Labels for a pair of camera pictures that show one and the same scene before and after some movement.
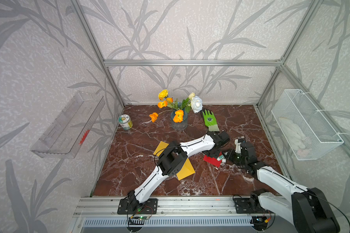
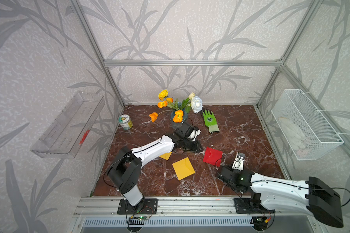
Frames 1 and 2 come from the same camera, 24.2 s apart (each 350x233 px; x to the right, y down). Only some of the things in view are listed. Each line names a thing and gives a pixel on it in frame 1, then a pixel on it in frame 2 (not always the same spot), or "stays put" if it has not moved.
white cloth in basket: [294, 135] stays put
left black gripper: [217, 154] -> [196, 146]
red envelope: [213, 161] stays put
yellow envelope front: [186, 170] stays put
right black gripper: [230, 153] -> [228, 169]
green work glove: [210, 121] stays put
